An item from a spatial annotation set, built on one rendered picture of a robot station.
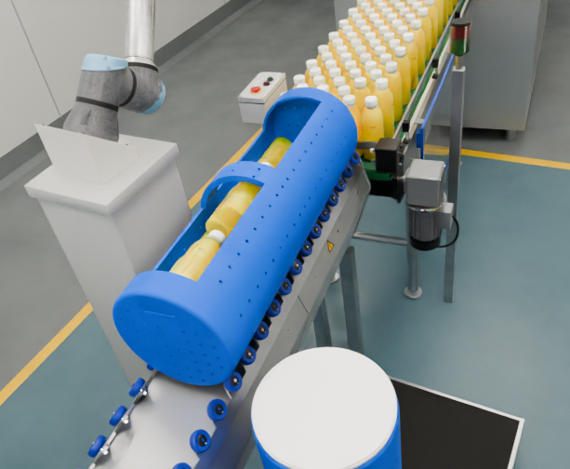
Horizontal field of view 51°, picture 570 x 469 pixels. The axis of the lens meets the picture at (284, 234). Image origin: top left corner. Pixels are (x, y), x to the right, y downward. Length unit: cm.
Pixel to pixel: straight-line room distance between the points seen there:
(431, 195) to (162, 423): 116
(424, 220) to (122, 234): 102
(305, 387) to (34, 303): 231
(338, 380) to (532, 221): 218
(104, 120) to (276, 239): 64
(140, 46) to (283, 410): 116
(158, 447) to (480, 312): 176
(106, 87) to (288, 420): 103
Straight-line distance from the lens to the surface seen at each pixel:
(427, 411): 223
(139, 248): 178
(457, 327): 268
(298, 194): 145
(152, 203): 179
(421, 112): 231
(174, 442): 133
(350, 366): 122
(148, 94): 183
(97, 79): 174
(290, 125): 187
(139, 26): 190
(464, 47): 208
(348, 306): 226
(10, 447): 277
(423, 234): 216
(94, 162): 168
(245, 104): 212
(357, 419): 115
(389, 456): 117
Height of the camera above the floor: 200
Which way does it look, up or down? 39 degrees down
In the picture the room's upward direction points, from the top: 11 degrees counter-clockwise
